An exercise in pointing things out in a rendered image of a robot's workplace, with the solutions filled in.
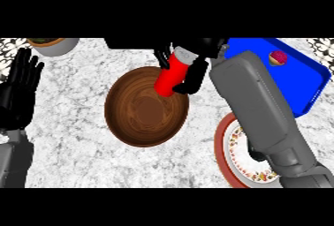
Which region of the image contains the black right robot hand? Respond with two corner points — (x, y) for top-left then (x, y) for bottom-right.
(153, 38), (230, 95)

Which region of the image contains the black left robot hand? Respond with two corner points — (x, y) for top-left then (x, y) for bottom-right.
(0, 47), (47, 132)

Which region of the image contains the red can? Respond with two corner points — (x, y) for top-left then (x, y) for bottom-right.
(153, 46), (199, 98)

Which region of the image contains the brown wooden bowl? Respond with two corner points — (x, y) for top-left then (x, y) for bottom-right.
(104, 66), (191, 148)

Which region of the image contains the white plate with red rim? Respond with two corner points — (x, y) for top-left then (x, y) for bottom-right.
(214, 112), (284, 189)

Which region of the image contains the grey plant pot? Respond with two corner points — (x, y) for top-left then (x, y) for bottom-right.
(27, 38), (82, 57)

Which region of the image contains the pink cupcake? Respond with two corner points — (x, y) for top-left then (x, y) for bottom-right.
(268, 50), (289, 67)

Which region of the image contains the blue tray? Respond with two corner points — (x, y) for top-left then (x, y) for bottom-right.
(224, 38), (333, 119)

